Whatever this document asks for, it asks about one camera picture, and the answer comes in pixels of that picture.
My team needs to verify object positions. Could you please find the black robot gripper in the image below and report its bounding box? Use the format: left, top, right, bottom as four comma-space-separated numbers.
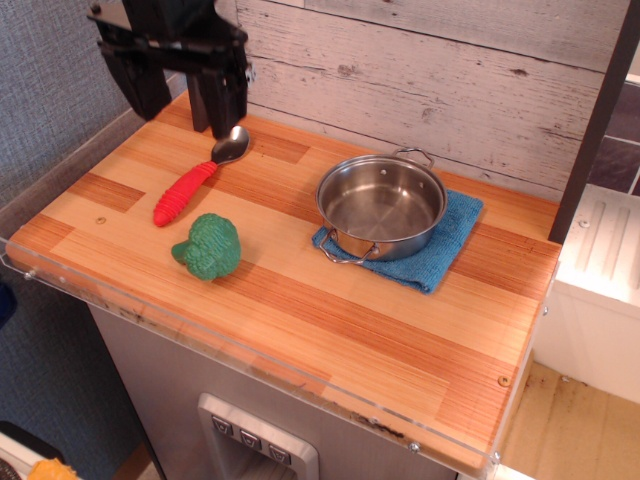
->
87, 1, 248, 140

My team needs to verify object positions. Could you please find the green toy broccoli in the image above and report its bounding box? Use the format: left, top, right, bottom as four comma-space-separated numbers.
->
171, 213, 241, 281

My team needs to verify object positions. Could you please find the grey toy fridge cabinet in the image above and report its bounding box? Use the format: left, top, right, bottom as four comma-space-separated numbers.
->
90, 307, 456, 479

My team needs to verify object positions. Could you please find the blue folded cloth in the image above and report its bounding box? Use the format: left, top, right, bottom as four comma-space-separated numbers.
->
311, 188, 485, 296

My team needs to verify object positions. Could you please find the clear acrylic table guard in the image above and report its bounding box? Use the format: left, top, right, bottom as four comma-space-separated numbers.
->
0, 235, 561, 474

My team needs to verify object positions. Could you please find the silver dispenser panel with buttons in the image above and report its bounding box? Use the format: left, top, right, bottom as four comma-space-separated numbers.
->
198, 393, 320, 479

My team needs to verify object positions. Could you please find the yellow object at corner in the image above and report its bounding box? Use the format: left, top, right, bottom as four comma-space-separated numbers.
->
27, 459, 79, 480

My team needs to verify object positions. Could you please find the white toy sink unit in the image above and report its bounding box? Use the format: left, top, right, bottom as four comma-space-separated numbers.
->
530, 73, 640, 401

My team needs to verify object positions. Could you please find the dark grey left post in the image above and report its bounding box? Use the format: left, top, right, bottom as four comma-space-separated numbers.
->
186, 74, 210, 132

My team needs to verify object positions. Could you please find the dark grey post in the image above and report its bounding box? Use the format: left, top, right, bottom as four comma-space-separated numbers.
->
548, 0, 639, 244
186, 74, 210, 132

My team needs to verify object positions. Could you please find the red handled metal spoon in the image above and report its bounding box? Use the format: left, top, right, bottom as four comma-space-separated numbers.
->
153, 125, 250, 227

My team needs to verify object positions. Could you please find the steel pot with handles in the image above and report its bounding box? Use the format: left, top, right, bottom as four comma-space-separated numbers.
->
316, 147, 448, 265

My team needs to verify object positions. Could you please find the dark grey right post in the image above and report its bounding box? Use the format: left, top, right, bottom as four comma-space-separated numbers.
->
548, 0, 639, 244

